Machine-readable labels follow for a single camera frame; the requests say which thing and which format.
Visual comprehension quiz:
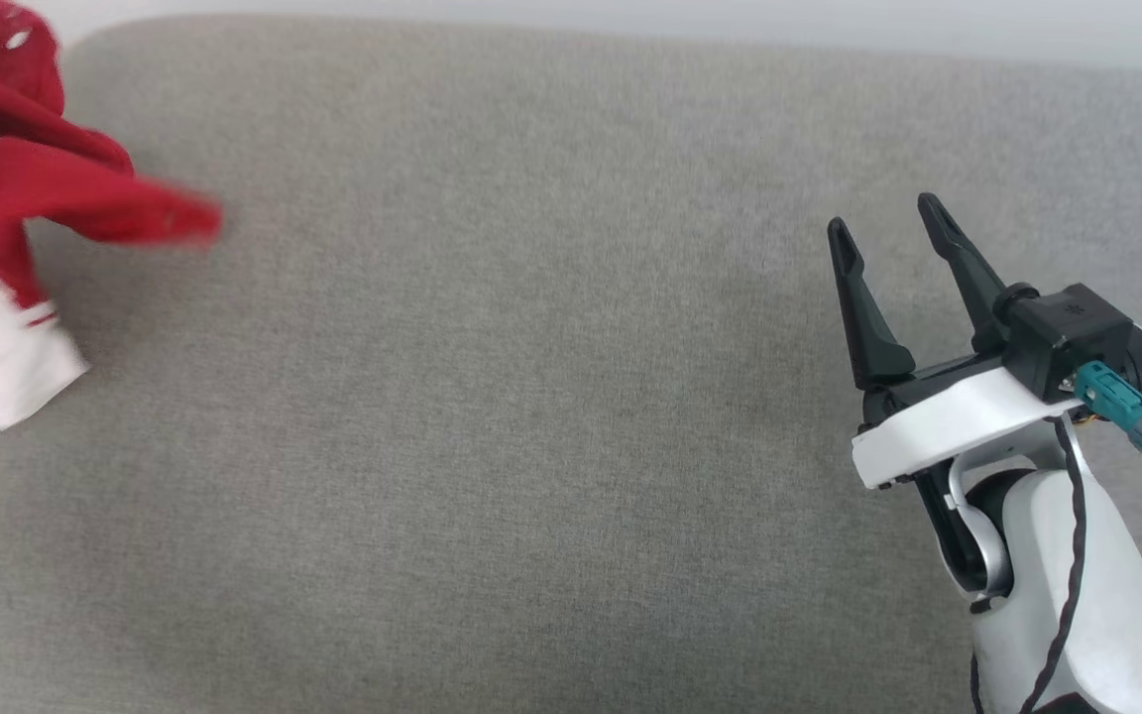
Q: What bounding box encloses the teal-plug right camera cable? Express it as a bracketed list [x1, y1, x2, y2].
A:
[1073, 361, 1142, 489]

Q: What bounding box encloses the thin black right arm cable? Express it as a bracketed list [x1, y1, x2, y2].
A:
[968, 415, 1091, 714]

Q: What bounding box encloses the red white-striped garment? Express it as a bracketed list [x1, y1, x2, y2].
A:
[0, 0, 225, 442]

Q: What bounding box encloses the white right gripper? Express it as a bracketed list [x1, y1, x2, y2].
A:
[827, 192, 1087, 492]

